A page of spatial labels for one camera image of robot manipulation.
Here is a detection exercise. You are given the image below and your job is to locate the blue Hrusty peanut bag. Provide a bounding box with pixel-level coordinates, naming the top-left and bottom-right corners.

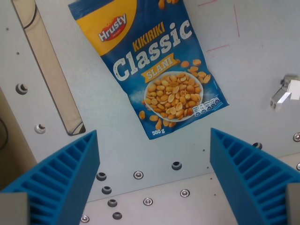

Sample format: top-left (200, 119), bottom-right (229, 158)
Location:
top-left (67, 0), bottom-right (229, 141)

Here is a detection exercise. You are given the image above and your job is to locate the white paper tag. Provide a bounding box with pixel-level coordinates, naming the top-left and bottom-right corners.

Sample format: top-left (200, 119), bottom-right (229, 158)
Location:
top-left (289, 79), bottom-right (300, 101)

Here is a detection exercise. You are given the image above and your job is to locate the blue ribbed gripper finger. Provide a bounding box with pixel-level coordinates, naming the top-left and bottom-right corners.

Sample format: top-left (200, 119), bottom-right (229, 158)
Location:
top-left (209, 127), bottom-right (300, 225)
top-left (0, 129), bottom-right (101, 225)

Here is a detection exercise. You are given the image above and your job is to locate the thin black cable loop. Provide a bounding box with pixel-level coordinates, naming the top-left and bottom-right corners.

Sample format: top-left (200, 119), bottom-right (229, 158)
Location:
top-left (22, 4), bottom-right (38, 29)

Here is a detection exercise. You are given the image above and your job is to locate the small metal bracket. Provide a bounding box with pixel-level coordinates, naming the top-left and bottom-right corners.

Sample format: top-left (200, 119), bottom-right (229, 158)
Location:
top-left (270, 75), bottom-right (300, 111)

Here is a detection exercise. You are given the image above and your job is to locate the black cable on wood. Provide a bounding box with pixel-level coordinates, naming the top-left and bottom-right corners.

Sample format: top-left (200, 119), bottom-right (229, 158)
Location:
top-left (0, 118), bottom-right (9, 151)

